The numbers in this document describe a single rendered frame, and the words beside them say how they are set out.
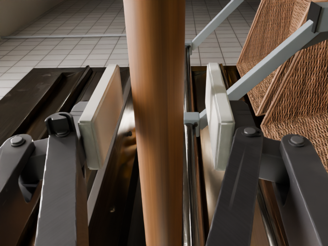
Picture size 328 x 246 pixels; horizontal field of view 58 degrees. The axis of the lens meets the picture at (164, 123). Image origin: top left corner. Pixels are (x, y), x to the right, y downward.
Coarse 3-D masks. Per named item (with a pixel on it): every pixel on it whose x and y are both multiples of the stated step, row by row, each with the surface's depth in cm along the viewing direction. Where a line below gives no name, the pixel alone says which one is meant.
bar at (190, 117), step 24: (240, 0) 93; (216, 24) 98; (312, 24) 50; (192, 48) 103; (288, 48) 52; (264, 72) 55; (192, 96) 73; (240, 96) 58; (192, 120) 61; (192, 144) 56; (192, 168) 50; (192, 192) 45; (192, 216) 42; (192, 240) 39
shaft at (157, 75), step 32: (128, 0) 13; (160, 0) 13; (128, 32) 14; (160, 32) 14; (160, 64) 15; (160, 96) 16; (160, 128) 17; (160, 160) 18; (160, 192) 20; (160, 224) 21
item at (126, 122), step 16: (128, 80) 133; (128, 96) 120; (128, 112) 117; (128, 128) 114; (112, 144) 93; (128, 144) 111; (112, 160) 90; (128, 160) 108; (96, 176) 82; (112, 176) 88; (128, 176) 106; (96, 192) 77; (112, 192) 87; (96, 208) 74; (96, 224) 72; (112, 224) 83; (96, 240) 71; (112, 240) 82
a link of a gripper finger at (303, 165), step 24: (288, 144) 12; (312, 144) 12; (288, 168) 11; (312, 168) 11; (288, 192) 11; (312, 192) 10; (288, 216) 11; (312, 216) 9; (288, 240) 11; (312, 240) 9
